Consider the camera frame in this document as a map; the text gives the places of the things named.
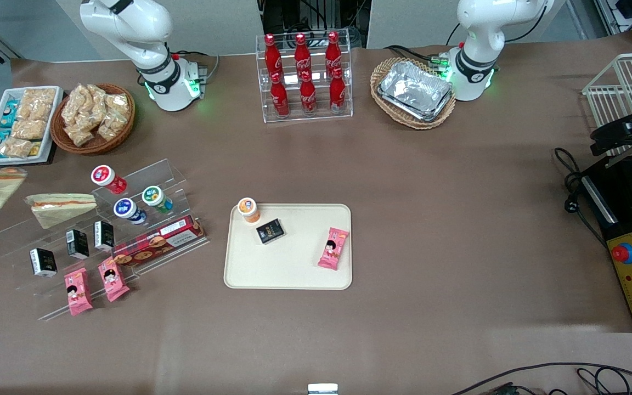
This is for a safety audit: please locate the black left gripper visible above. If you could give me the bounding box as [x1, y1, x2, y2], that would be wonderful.
[590, 106, 632, 158]

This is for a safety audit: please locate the beige plastic tray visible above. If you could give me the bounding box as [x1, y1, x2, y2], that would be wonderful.
[223, 204, 353, 290]

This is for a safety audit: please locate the white plastic bin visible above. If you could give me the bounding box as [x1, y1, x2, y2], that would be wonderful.
[0, 86, 65, 166]

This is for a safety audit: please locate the clear cracker bag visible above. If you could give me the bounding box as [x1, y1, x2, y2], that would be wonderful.
[11, 118, 48, 141]
[0, 137, 35, 160]
[17, 88, 57, 122]

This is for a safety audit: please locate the clear acrylic tiered display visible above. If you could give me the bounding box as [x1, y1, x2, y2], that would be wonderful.
[0, 159, 211, 322]

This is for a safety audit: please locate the black food warmer, yellow panel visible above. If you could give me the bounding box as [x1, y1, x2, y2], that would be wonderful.
[579, 153, 632, 333]

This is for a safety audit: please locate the black tissue pack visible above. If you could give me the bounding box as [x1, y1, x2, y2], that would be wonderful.
[65, 229, 91, 260]
[256, 218, 286, 245]
[30, 247, 58, 278]
[93, 220, 116, 252]

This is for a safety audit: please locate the clear puffed snack bag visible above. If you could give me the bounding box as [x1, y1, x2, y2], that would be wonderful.
[88, 84, 109, 119]
[63, 85, 93, 126]
[97, 112, 122, 142]
[105, 93, 131, 120]
[65, 123, 95, 148]

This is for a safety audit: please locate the metal background shelf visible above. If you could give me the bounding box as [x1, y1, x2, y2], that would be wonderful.
[593, 0, 632, 40]

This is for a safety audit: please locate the red lid drink cup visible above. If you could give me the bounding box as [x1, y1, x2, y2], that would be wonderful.
[91, 165, 128, 195]

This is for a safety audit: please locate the brown wicker basket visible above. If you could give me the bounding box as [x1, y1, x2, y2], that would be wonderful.
[49, 83, 136, 156]

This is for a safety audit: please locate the pink snack pack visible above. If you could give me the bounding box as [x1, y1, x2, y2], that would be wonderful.
[318, 227, 350, 271]
[98, 256, 131, 303]
[64, 267, 94, 317]

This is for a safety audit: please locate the blue lid drink cup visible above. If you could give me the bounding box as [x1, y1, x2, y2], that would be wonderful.
[113, 197, 148, 225]

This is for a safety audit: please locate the green lid drink cup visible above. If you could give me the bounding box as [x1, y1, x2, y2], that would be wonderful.
[141, 185, 174, 215]

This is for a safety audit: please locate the red cookie box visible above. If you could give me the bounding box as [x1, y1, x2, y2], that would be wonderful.
[111, 215, 206, 268]

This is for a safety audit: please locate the aluminium foil container stack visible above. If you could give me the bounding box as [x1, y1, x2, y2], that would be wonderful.
[377, 60, 453, 122]

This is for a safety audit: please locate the light wicker basket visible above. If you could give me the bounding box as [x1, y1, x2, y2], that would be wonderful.
[370, 57, 457, 131]

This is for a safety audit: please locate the orange lid drink cup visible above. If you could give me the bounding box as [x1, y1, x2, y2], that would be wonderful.
[237, 197, 262, 224]

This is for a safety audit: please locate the red cola bottle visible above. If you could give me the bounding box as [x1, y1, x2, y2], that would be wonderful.
[263, 33, 283, 78]
[299, 70, 318, 115]
[294, 32, 312, 76]
[270, 72, 291, 117]
[325, 31, 343, 72]
[329, 66, 347, 112]

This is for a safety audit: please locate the clear acrylic bottle rack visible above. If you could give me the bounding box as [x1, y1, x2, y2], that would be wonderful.
[255, 28, 354, 124]

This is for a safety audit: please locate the black background equipment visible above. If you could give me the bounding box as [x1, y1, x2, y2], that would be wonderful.
[260, 0, 373, 51]

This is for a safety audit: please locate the white wire rack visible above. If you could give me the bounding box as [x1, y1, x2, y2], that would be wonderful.
[582, 52, 632, 161]

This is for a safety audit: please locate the steel drawer handle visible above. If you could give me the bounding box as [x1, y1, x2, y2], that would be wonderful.
[582, 176, 619, 225]

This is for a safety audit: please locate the black power cable with plug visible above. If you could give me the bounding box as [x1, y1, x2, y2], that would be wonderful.
[553, 146, 608, 249]

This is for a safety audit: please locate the black arm base cable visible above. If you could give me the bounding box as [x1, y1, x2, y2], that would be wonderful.
[383, 44, 462, 73]

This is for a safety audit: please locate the black floor cable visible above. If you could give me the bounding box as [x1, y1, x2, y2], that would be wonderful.
[449, 361, 632, 395]

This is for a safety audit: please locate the grey arm base cable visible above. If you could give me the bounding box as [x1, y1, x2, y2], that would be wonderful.
[172, 50, 221, 84]

